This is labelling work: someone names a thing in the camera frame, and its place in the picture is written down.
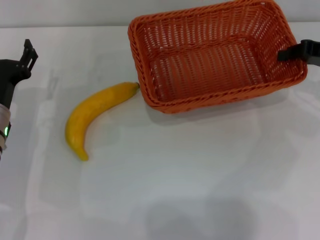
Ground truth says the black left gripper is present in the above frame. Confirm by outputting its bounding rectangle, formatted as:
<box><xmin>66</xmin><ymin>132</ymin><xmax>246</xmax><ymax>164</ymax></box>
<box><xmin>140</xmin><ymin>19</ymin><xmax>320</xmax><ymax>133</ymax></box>
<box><xmin>0</xmin><ymin>39</ymin><xmax>39</xmax><ymax>111</ymax></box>

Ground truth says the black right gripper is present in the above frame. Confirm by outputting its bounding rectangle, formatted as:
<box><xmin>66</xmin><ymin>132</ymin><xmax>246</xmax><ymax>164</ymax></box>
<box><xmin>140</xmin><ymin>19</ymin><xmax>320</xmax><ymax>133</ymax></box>
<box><xmin>277</xmin><ymin>39</ymin><xmax>320</xmax><ymax>67</ymax></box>

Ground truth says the yellow banana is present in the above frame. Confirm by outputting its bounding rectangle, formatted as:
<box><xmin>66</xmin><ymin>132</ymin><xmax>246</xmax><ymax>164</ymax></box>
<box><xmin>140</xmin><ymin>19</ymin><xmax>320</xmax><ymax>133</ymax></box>
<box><xmin>64</xmin><ymin>81</ymin><xmax>140</xmax><ymax>162</ymax></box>

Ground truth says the orange woven plastic basket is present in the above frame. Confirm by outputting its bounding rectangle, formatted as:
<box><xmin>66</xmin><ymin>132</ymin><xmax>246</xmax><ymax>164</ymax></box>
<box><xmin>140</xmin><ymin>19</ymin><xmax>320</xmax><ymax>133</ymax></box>
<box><xmin>127</xmin><ymin>0</ymin><xmax>309</xmax><ymax>115</ymax></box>

